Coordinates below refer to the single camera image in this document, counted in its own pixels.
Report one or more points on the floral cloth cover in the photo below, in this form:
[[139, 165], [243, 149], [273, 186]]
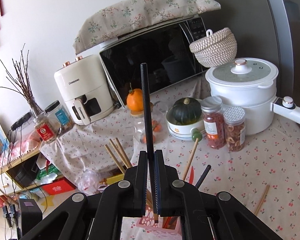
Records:
[[131, 15]]

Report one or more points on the white air fryer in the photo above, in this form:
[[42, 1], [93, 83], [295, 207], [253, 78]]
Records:
[[84, 88]]

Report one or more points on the white bowl green handle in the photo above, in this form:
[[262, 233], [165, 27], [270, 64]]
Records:
[[184, 132]]

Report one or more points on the red plastic spoon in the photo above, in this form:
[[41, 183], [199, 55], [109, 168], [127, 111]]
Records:
[[192, 174]]

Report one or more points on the dark green pumpkin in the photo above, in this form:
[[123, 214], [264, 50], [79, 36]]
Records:
[[186, 111]]

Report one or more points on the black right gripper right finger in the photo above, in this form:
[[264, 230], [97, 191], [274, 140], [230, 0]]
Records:
[[169, 199]]

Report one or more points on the dried twig bunch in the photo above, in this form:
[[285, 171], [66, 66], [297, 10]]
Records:
[[21, 81]]

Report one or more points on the stainless refrigerator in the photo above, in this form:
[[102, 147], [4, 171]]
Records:
[[265, 29]]

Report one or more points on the jar of red goji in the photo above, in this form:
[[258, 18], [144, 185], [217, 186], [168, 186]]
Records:
[[212, 108]]

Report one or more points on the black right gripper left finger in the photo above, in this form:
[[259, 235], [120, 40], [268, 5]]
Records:
[[135, 199]]

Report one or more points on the pink plastic basket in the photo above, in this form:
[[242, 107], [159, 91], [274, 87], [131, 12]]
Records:
[[148, 225]]

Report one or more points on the orange fruit on jar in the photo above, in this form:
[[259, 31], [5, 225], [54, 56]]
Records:
[[134, 99]]

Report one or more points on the red label jar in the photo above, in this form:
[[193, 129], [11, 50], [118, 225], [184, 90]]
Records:
[[45, 128]]

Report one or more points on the woven rope basket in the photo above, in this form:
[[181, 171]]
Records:
[[215, 49]]

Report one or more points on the cherry print tablecloth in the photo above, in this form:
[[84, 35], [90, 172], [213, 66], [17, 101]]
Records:
[[270, 157]]

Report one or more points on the blue label jar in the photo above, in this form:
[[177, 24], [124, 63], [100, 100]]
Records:
[[59, 117]]

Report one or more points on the wooden chopstick far right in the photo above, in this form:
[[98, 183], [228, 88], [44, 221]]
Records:
[[115, 159]]

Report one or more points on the black microwave oven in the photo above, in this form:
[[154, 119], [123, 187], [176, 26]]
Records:
[[165, 48]]

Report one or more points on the white electric pot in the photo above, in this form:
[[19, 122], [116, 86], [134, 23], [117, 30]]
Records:
[[250, 83]]

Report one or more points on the wooden chopstick pair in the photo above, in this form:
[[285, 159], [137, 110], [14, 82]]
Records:
[[260, 203]]

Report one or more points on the black chopstick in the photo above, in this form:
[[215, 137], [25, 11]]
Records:
[[149, 134], [203, 176]]

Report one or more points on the jar of dried slices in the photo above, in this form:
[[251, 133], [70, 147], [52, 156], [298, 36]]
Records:
[[234, 126]]

